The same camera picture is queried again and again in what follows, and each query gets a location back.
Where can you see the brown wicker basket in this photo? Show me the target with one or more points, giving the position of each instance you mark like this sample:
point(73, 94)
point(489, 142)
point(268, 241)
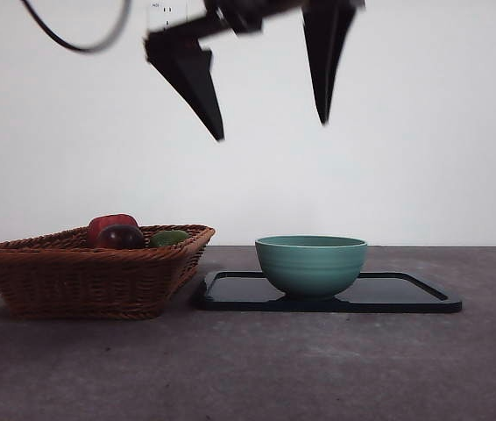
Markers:
point(86, 285)

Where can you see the white wall socket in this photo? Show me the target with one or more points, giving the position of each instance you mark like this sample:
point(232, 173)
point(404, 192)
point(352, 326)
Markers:
point(162, 13)

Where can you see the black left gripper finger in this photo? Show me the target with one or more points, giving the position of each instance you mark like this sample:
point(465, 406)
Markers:
point(195, 83)
point(327, 52)

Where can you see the dark red plum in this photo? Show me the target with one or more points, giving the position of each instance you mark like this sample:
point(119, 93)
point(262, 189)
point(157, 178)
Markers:
point(121, 237)

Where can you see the green avocado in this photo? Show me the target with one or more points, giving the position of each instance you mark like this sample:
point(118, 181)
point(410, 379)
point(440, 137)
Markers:
point(167, 239)

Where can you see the teal ribbed bowl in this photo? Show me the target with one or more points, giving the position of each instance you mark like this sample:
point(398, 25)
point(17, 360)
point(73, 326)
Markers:
point(311, 267)

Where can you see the dark green rectangular tray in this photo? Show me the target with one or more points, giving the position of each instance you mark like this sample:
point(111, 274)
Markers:
point(230, 294)

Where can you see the red apple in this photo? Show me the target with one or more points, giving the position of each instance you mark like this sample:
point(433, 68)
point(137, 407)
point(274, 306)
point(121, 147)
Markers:
point(112, 220)

